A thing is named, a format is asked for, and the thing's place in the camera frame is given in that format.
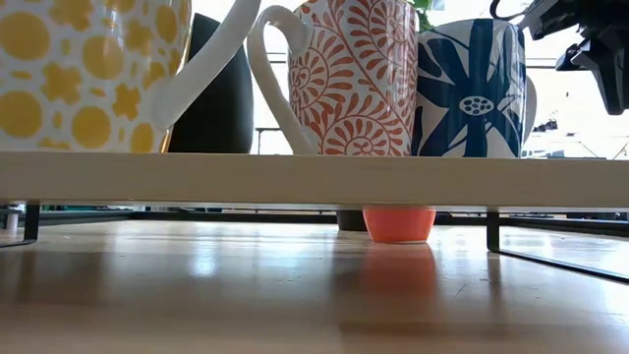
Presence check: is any white wooden shelf rack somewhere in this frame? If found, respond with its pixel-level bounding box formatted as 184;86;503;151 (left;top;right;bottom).
0;149;629;285

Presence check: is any yellow patterned white mug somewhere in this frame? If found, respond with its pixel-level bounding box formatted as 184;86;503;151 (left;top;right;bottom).
0;0;261;153

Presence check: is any plain orange mug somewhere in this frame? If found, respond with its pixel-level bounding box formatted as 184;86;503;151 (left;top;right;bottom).
362;206;437;245

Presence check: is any black legged folding table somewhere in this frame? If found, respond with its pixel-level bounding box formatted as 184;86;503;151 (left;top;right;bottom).
255;126;296;155

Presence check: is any black aluminium rig frame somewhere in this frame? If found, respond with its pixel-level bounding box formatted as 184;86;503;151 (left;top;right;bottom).
0;208;629;237

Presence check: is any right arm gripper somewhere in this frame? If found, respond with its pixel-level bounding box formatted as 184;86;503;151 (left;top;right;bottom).
521;0;629;117

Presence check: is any black mug red interior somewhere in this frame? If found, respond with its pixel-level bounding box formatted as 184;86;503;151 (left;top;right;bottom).
166;13;256;154

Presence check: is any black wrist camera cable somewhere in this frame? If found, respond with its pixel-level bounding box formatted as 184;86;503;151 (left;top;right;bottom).
489;0;523;22

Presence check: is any orange floral patterned mug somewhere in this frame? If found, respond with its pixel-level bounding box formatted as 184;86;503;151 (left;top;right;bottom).
247;0;420;157

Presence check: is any blue flower patterned mug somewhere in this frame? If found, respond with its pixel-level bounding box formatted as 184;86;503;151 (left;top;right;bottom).
411;18;538;158

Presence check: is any green plant in black pot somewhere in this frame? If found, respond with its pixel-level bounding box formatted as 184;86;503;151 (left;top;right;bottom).
336;0;433;232

